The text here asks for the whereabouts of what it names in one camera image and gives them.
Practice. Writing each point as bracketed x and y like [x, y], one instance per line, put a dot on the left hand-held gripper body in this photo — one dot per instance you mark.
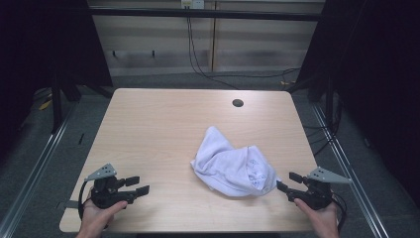
[105, 195]

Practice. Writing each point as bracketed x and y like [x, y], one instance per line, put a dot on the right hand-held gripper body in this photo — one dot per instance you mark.
[317, 196]

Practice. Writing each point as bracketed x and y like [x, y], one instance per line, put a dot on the white patterned towel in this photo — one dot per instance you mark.
[231, 165]

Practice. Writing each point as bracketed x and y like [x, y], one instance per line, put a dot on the person's right hand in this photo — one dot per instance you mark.
[323, 221]

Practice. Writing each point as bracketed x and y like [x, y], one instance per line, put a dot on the person's left hand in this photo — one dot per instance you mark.
[95, 219]

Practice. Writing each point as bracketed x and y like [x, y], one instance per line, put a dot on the grey tape strip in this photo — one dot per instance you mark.
[67, 204]

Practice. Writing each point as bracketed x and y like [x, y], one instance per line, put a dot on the small black floor object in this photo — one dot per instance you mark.
[81, 139]

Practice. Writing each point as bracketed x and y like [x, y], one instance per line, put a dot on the dark round table grommet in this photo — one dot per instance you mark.
[237, 103]

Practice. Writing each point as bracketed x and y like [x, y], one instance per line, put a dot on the black stand leg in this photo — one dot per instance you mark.
[56, 105]

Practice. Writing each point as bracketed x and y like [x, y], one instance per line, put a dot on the yellow floor object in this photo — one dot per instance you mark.
[45, 105]

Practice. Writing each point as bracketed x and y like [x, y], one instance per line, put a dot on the black curtain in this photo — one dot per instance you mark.
[43, 49]
[379, 82]

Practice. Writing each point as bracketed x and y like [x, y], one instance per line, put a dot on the black horizontal bar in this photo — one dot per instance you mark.
[198, 14]

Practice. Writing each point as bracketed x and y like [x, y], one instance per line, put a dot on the metal floor rail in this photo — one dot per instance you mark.
[36, 165]
[350, 172]

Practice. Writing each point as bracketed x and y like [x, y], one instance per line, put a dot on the black wall hook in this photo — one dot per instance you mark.
[114, 53]
[153, 53]

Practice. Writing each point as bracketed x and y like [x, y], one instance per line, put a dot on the white wall socket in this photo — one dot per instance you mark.
[193, 3]

